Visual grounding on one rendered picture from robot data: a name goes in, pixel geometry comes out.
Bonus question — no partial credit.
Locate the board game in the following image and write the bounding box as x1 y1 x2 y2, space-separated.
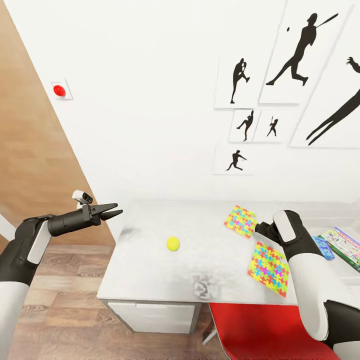
311 235 335 261
319 227 360 272

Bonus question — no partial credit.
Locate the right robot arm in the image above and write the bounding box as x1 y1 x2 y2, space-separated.
255 210 360 360

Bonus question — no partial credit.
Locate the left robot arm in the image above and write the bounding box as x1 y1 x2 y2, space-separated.
0 190 123 360

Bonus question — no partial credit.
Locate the tennis ball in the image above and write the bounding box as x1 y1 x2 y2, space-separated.
166 236 180 251

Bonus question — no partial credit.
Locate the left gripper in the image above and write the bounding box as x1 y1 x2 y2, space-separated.
63 203 123 233

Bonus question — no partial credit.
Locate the jigsaw puzzle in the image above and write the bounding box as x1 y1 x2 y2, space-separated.
246 241 290 299
224 205 258 240

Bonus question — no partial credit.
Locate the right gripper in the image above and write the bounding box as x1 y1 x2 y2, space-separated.
255 222 282 246

